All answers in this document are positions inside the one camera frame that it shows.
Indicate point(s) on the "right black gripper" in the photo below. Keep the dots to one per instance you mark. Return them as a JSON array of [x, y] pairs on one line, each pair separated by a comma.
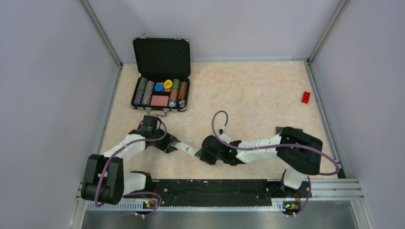
[[205, 156]]

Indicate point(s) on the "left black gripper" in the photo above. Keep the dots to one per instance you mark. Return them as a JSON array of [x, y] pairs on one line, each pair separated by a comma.
[[166, 146]]

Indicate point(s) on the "white remote control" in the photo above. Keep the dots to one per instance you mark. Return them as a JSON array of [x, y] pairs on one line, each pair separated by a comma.
[[185, 148]]

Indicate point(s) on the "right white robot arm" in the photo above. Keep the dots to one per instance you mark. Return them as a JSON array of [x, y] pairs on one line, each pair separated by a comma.
[[291, 145]]

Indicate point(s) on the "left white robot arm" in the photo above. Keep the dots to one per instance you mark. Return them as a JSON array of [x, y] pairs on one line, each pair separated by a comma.
[[104, 181]]

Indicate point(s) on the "pink playing card deck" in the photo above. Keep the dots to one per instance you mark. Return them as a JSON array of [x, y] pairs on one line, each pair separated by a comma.
[[159, 100]]

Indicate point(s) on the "blue round chip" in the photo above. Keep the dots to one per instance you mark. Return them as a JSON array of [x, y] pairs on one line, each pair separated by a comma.
[[159, 87]]

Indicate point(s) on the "black poker chip case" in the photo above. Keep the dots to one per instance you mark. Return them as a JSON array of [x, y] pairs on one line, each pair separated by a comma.
[[158, 60]]

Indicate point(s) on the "yellow round chip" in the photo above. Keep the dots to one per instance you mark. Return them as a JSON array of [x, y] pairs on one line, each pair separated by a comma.
[[168, 84]]

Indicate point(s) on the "red building brick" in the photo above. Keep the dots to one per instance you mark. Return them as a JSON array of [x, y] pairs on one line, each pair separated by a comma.
[[306, 97]]

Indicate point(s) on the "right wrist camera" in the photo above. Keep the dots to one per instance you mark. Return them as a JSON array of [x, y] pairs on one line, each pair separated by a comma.
[[223, 135]]

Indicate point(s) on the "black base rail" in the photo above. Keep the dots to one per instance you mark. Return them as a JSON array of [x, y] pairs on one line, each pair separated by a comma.
[[230, 195]]

